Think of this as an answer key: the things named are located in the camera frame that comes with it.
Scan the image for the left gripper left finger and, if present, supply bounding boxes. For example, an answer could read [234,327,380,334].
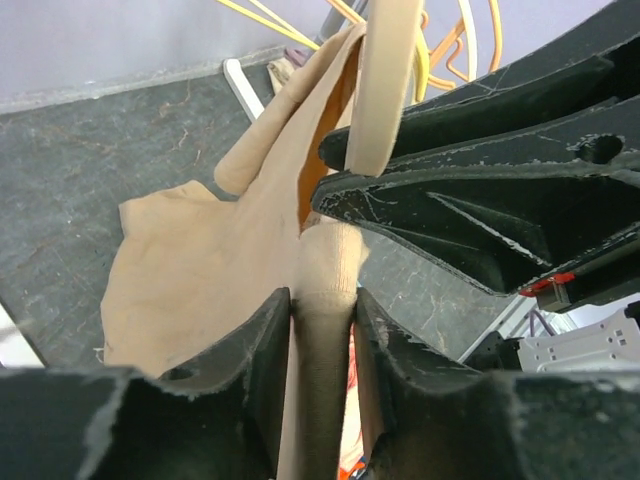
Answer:
[1,288,290,479]

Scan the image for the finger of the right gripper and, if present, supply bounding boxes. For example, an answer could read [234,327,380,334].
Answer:
[318,0,640,171]
[312,167,639,295]

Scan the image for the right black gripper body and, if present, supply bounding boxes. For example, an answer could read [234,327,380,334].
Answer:
[520,235,639,313]

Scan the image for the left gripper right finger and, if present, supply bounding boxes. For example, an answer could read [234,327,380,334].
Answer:
[354,289,639,479]

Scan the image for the beige t shirt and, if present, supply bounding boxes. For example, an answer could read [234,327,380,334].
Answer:
[101,24,368,479]

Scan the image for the beige hanger of beige shirt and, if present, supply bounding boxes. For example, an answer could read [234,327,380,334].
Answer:
[345,0,423,176]

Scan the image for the yellow hanger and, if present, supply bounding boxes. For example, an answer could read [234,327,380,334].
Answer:
[218,0,430,103]

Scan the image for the pink t shirt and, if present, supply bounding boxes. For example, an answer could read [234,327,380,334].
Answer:
[339,331,364,469]

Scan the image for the orange t shirt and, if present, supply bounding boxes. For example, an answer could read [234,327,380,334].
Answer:
[337,461,366,480]

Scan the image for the white hanger of grey shirt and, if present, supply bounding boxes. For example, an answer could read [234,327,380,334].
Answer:
[430,0,478,82]

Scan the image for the mauve clothes pile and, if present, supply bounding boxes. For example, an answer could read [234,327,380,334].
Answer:
[284,47,309,68]

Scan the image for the metal clothes rack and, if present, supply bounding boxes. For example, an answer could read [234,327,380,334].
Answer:
[219,1,368,122]

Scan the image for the cream garment on floor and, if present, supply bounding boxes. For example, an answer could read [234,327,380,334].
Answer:
[267,57,295,95]

